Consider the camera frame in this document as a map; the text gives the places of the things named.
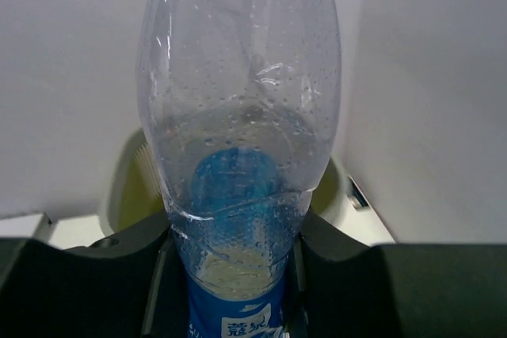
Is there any olive green mesh bin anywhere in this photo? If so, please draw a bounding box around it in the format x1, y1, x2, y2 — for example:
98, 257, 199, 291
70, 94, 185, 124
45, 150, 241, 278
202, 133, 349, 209
97, 129, 350, 236

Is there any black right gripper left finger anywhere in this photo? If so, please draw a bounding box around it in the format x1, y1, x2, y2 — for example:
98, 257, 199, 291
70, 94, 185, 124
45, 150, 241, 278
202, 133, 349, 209
1, 211, 186, 337

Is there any blue label crushed bottle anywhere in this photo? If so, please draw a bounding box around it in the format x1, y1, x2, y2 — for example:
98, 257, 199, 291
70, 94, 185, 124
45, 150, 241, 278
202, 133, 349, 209
137, 0, 341, 337

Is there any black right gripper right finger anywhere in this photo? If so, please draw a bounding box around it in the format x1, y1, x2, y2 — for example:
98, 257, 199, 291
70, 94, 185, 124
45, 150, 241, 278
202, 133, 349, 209
285, 213, 506, 337

